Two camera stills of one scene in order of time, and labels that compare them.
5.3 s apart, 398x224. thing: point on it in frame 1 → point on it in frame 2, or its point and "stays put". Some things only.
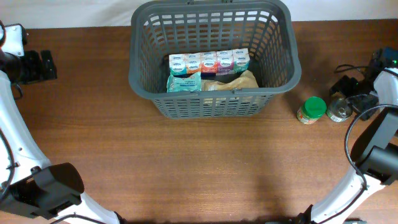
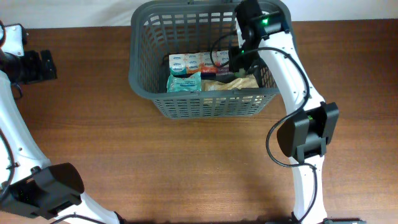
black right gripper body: [359, 92] → [240, 59]
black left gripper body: [31, 70] stays put
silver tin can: [339, 109] → [240, 73]
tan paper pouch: [247, 79] stays put
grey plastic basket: [267, 28] stays put
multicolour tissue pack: [214, 62] stays put
